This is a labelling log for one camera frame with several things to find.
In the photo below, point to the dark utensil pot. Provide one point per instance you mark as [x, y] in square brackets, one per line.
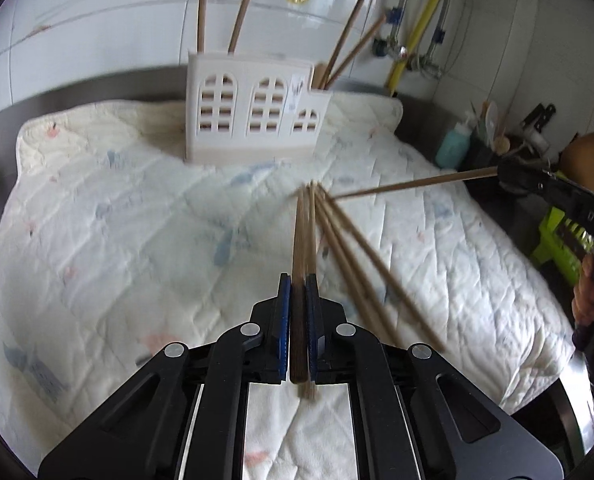
[480, 155]

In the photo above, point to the wooden chopstick six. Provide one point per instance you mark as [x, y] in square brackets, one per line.
[362, 279]

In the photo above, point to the white quilted mat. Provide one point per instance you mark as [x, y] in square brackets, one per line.
[112, 246]

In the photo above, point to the wooden chopstick eight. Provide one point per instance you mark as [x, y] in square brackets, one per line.
[356, 49]

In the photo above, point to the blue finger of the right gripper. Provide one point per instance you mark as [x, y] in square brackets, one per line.
[522, 178]

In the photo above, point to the chrome water valve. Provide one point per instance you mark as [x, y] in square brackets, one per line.
[425, 65]

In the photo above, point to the white plastic utensil holder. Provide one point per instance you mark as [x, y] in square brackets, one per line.
[242, 108]

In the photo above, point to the wooden chopstick one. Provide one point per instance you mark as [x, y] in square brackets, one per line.
[201, 25]

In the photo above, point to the white rice paddle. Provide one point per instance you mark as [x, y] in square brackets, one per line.
[490, 122]

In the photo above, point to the wooden chopstick nine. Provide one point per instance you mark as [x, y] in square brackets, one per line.
[340, 43]

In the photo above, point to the red-handled water valve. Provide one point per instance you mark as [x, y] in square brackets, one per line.
[388, 48]

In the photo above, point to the wooden chopstick two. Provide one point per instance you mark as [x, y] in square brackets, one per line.
[237, 27]

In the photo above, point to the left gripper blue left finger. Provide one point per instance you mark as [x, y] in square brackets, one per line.
[183, 414]

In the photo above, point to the wooden chopstick seven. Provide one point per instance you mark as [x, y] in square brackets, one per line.
[421, 183]

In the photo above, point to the wooden chopstick three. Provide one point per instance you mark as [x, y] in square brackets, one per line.
[298, 355]

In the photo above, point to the wooden chopstick four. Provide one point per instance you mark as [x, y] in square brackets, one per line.
[309, 390]

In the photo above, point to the teal spray bottle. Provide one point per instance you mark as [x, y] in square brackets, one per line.
[455, 143]

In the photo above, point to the wooden chopstick five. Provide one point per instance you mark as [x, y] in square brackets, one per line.
[352, 269]

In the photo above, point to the wooden spoon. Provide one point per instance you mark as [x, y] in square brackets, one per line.
[501, 142]

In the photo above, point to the yellow gas pipe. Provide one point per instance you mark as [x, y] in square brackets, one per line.
[418, 31]

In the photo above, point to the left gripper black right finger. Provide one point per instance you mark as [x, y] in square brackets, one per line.
[414, 415]

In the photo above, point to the person's right hand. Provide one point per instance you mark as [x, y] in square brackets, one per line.
[583, 302]

